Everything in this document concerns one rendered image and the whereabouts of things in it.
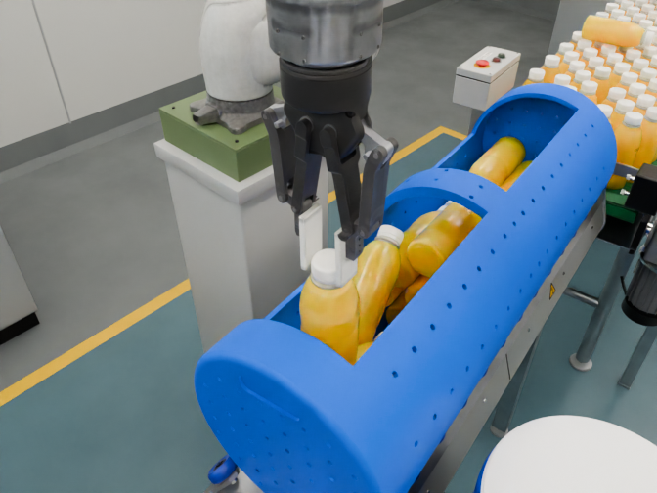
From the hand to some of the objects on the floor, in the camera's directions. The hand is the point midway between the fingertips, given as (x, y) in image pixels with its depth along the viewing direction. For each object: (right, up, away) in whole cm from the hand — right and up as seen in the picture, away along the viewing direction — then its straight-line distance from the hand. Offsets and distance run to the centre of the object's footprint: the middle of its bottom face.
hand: (328, 246), depth 59 cm
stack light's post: (+107, -50, +150) cm, 190 cm away
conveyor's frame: (+106, -12, +196) cm, 223 cm away
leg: (+57, -62, +135) cm, 159 cm away
